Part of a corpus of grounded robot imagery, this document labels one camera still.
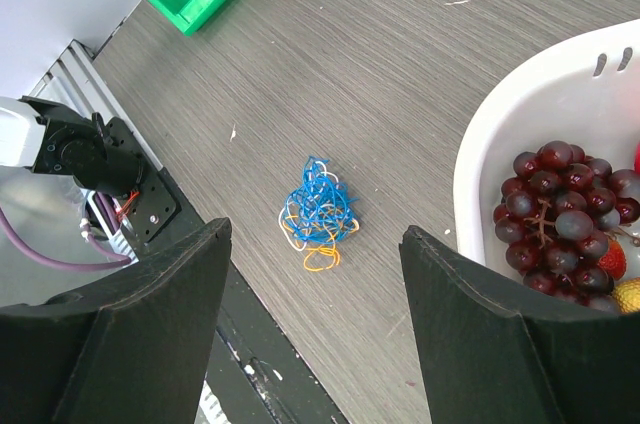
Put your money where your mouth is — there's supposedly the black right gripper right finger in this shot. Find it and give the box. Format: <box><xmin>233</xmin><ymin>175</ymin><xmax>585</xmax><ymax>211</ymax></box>
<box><xmin>399</xmin><ymin>226</ymin><xmax>639</xmax><ymax>424</ymax></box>

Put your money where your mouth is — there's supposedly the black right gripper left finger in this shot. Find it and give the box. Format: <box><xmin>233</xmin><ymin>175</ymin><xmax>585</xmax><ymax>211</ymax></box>
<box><xmin>1</xmin><ymin>218</ymin><xmax>232</xmax><ymax>424</ymax></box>

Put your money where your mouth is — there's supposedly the yellow cable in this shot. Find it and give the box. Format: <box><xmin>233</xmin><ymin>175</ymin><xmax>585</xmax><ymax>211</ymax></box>
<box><xmin>280</xmin><ymin>213</ymin><xmax>361</xmax><ymax>273</ymax></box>

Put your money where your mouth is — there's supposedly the white cable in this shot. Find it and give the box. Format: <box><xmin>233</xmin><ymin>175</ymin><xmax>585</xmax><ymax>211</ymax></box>
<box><xmin>277</xmin><ymin>158</ymin><xmax>346</xmax><ymax>251</ymax></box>

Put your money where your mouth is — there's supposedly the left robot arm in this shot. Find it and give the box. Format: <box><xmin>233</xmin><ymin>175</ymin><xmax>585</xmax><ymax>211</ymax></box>
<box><xmin>1</xmin><ymin>96</ymin><xmax>148</xmax><ymax>197</ymax></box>

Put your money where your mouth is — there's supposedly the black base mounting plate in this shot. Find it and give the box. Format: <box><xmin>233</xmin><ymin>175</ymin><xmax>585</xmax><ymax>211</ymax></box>
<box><xmin>107</xmin><ymin>116</ymin><xmax>346</xmax><ymax>424</ymax></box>

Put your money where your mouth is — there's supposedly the dark purple grape bunch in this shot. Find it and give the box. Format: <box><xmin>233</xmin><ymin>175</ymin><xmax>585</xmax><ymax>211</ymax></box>
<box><xmin>493</xmin><ymin>140</ymin><xmax>639</xmax><ymax>314</ymax></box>

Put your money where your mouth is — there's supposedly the red strawberry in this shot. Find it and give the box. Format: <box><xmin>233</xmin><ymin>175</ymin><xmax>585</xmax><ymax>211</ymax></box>
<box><xmin>598</xmin><ymin>239</ymin><xmax>627</xmax><ymax>281</ymax></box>

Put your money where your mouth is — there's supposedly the red apple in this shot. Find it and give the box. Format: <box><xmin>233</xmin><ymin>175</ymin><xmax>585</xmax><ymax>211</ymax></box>
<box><xmin>634</xmin><ymin>143</ymin><xmax>640</xmax><ymax>174</ymax></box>

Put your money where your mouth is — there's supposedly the white plastic fruit basket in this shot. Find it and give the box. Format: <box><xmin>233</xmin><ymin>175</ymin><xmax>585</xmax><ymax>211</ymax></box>
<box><xmin>453</xmin><ymin>20</ymin><xmax>639</xmax><ymax>280</ymax></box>

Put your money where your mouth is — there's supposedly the white slotted cable duct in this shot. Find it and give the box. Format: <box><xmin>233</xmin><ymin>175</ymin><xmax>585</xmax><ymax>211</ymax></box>
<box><xmin>199</xmin><ymin>381</ymin><xmax>220</xmax><ymax>423</ymax></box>

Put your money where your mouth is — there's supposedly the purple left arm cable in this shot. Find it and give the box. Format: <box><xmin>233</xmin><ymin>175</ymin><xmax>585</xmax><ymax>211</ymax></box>
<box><xmin>0</xmin><ymin>193</ymin><xmax>134</xmax><ymax>273</ymax></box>

